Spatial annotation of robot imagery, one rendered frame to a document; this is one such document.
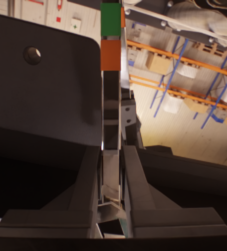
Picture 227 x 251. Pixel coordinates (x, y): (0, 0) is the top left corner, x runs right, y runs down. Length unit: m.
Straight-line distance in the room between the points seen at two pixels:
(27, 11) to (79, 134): 9.67
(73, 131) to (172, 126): 11.22
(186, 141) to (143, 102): 4.13
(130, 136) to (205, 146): 12.98
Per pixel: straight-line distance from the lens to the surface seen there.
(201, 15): 0.70
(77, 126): 0.20
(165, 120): 11.05
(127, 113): 0.26
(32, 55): 0.20
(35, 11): 9.70
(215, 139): 13.20
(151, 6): 1.12
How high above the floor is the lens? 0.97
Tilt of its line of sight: 30 degrees up
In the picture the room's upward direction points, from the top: 163 degrees counter-clockwise
